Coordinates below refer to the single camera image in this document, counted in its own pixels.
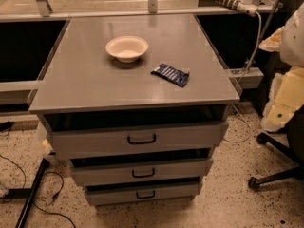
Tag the grey drawer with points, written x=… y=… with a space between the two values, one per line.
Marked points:
x=145 y=171
x=144 y=193
x=136 y=140

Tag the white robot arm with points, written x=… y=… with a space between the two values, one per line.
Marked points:
x=286 y=95

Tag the blue snack packet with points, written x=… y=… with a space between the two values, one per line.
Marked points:
x=171 y=74

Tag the white bowl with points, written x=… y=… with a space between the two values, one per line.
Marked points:
x=127 y=49

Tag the black floor stand leg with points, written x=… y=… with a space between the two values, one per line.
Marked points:
x=25 y=193

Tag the grey drawer cabinet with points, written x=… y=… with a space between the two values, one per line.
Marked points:
x=86 y=88

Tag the white power strip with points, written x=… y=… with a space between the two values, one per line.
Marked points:
x=244 y=6

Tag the black office chair base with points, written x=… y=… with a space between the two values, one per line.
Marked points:
x=287 y=150

